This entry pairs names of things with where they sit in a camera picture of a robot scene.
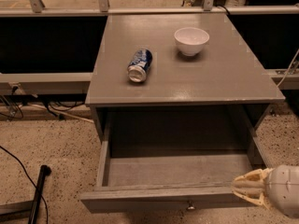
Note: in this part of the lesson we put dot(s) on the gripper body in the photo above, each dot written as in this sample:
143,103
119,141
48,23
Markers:
284,188

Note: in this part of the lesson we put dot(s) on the cream gripper fingers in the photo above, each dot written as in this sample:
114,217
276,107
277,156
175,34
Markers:
240,186

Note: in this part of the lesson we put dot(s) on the grey top drawer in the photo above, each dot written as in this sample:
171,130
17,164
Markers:
161,159

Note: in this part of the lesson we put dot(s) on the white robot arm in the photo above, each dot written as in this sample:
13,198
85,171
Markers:
271,188

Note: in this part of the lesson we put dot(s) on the silver top drawer knob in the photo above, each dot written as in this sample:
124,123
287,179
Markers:
190,206

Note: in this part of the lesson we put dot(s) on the grey wooden drawer cabinet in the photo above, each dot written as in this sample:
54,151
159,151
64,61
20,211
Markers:
101,105

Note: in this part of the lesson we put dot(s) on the white ceramic bowl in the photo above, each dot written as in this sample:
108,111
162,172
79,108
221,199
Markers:
190,41

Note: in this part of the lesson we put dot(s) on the blue soda can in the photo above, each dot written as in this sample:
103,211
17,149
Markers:
139,66

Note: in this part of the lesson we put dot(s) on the black metal stand leg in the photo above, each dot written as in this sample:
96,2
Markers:
29,209

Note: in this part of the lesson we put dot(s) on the grey metal railing frame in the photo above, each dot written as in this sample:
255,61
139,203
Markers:
46,78

